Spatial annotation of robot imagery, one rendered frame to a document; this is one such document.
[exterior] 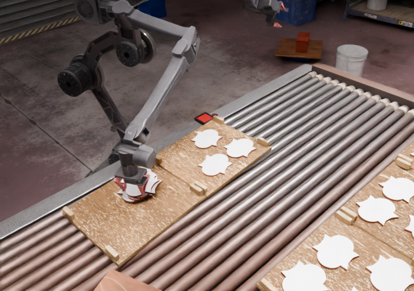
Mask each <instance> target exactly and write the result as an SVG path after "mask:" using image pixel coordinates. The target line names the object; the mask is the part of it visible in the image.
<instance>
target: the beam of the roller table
mask: <svg viewBox="0 0 414 291"><path fill-rule="evenodd" d="M311 71H312V66H311V65H309V64H304V65H302V66H300V67H298V68H296V69H294V70H292V71H290V72H288V73H286V74H284V75H282V76H281V77H279V78H277V79H275V80H273V81H271V82H269V83H267V84H265V85H263V86H261V87H260V88H257V89H255V90H254V91H251V92H250V93H248V94H246V95H244V96H242V97H240V98H238V99H236V100H234V101H233V102H231V103H229V104H227V105H225V106H223V107H221V108H219V109H217V110H215V111H213V112H211V113H209V114H210V115H212V114H214V113H216V114H218V117H221V118H223V119H227V118H229V117H231V116H232V115H235V114H236V113H238V112H240V111H242V110H243V109H245V108H247V107H249V106H250V105H253V104H255V103H256V102H258V101H260V100H262V99H263V98H265V97H267V96H269V95H271V94H273V93H275V92H276V91H278V90H280V89H282V88H284V87H285V86H288V85H289V84H291V83H293V82H295V81H296V80H298V79H300V78H302V77H304V76H306V75H307V74H308V73H310V72H311ZM201 126H202V125H201V124H200V123H198V122H197V121H194V122H192V123H190V124H188V125H187V126H185V127H183V128H181V129H178V130H177V131H175V132H173V133H171V134H169V135H167V136H165V137H163V138H161V139H159V140H157V141H156V142H154V143H152V144H150V145H148V146H149V147H152V148H153V149H154V150H155V152H156V153H158V152H160V151H161V150H163V149H165V148H167V147H168V146H170V145H171V144H173V143H175V142H176V141H178V140H180V139H181V138H183V137H184V136H186V135H188V134H189V133H191V132H192V131H195V130H196V129H198V128H199V127H201ZM120 166H121V163H120V160H119V161H117V162H115V163H113V164H111V165H110V166H108V167H106V168H104V169H102V170H100V171H98V172H96V173H94V174H92V175H90V176H88V177H86V178H84V179H82V180H80V181H79V182H77V183H75V184H73V185H71V186H69V187H67V188H65V189H64V190H62V191H60V192H58V193H56V194H54V195H52V196H50V197H48V198H46V199H44V200H42V201H40V202H38V203H36V204H34V205H33V206H31V207H29V208H27V209H25V210H23V211H21V212H19V213H17V214H16V215H14V216H11V217H10V218H7V219H5V220H4V221H2V222H0V242H2V241H3V240H6V239H8V238H9V237H11V236H13V235H15V234H16V233H18V232H20V231H22V230H24V229H26V228H28V227H30V226H31V225H33V224H35V223H37V222H38V221H41V220H42V219H44V218H46V217H48V216H49V215H51V214H53V213H55V212H57V211H59V210H61V209H62V208H63V207H65V206H68V205H69V204H71V203H73V202H75V201H77V200H79V199H81V198H83V197H84V196H86V195H88V194H90V193H91V192H94V191H96V190H97V189H99V188H101V187H102V186H104V185H106V184H107V183H109V182H110V181H112V180H114V178H115V175H114V174H115V173H116V172H117V170H118V169H119V167H120Z"/></svg>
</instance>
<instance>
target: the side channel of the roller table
mask: <svg viewBox="0 0 414 291"><path fill-rule="evenodd" d="M311 72H316V73H317V75H319V74H322V75H323V76H324V77H325V78H326V77H330V78H331V79H332V81H333V80H338V81H339V83H346V84H347V86H351V85H352V86H354V87H355V89H359V88H360V89H363V91H364V92H371V93H372V96H375V95H379V96H380V97H381V99H384V98H387V99H389V100H390V102H391V103H393V102H398V103H399V105H400V107H401V106H403V105H407V106H408V107H409V110H412V109H414V96H413V95H411V94H407V93H405V92H402V91H399V90H396V89H393V88H390V87H387V86H385V85H382V84H379V83H376V82H373V81H370V80H367V79H365V78H361V77H359V76H356V75H353V74H350V73H348V72H344V71H342V70H338V69H336V68H333V67H330V66H327V65H324V64H321V63H319V62H317V63H316V64H313V65H312V71H311Z"/></svg>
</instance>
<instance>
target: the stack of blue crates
mask: <svg viewBox="0 0 414 291"><path fill-rule="evenodd" d="M138 7H139V11H141V12H143V13H145V14H147V15H151V16H153V17H156V18H163V17H166V16H167V15H166V8H165V0H148V1H146V2H143V3H141V4H139V5H138Z"/></svg>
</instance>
